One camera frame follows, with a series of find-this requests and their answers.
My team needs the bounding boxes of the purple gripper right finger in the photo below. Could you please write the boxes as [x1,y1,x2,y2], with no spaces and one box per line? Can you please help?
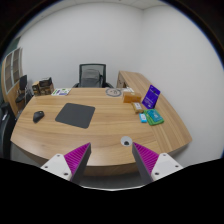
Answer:
[132,142,182,184]

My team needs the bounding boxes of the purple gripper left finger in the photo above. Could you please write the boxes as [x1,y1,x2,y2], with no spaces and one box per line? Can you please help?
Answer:
[42,143,91,184]

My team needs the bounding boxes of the black computer mouse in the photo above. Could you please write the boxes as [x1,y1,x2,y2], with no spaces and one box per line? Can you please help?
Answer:
[33,111,45,123]

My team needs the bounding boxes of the dark grey mouse pad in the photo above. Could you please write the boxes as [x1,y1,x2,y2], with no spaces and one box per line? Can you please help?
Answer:
[55,103,95,129]

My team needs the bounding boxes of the green teal packet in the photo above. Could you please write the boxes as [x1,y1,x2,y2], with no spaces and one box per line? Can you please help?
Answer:
[144,109,164,126]

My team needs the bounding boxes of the small blue box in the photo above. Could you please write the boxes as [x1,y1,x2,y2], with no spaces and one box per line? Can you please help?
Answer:
[139,113,147,123]

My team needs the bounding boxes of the small tan box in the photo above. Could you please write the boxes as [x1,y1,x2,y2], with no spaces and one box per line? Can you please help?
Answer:
[132,102,144,113]

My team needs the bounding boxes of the purple standing card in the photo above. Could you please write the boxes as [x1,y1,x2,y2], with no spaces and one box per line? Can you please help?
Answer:
[142,85,160,109]

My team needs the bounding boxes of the orange cardboard box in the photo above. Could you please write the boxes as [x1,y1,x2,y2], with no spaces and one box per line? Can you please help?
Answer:
[123,92,141,103]

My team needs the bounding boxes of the white green leaflet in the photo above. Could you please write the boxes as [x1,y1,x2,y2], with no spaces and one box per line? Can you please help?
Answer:
[51,88,71,96]

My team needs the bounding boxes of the white paper sheet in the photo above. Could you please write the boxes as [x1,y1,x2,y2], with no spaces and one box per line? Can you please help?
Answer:
[122,87,134,92]

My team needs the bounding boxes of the black chair at left edge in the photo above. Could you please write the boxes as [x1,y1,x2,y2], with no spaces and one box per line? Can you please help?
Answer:
[0,102,16,159]

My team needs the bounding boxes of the black box stack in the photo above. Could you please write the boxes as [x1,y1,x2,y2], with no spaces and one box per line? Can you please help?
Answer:
[32,77,54,96]

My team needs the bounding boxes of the wooden side desk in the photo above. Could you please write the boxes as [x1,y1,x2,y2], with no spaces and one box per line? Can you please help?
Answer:
[117,71,151,94]

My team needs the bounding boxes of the grey backpack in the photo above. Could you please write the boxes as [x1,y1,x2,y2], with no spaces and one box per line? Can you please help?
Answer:
[81,69,102,88]

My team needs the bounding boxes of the black mesh office chair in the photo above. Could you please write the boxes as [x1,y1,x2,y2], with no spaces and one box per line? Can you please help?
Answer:
[74,63,112,88]

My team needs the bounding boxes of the black side chair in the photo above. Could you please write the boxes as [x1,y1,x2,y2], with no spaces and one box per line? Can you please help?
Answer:
[15,75,32,103]

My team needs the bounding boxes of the wooden glass-door cabinet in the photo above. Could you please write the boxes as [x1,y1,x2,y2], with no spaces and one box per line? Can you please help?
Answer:
[1,47,23,115]

